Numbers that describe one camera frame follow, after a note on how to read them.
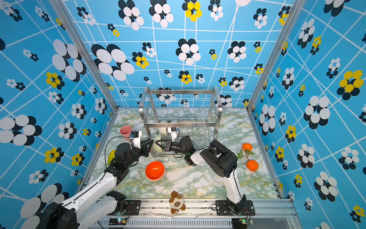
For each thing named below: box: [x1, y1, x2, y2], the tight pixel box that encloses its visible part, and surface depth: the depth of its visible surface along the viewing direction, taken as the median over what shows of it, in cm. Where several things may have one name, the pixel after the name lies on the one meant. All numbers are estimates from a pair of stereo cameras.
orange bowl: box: [144, 160, 166, 182], surface depth 82 cm
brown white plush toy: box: [168, 190, 186, 215], surface depth 75 cm
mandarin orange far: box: [242, 142, 253, 152], surface depth 93 cm
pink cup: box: [119, 124, 133, 142], surface depth 96 cm
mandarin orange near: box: [246, 159, 259, 172], surface depth 86 cm
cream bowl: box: [157, 126, 167, 135], surface depth 94 cm
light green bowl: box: [151, 138, 165, 155], surface depth 82 cm
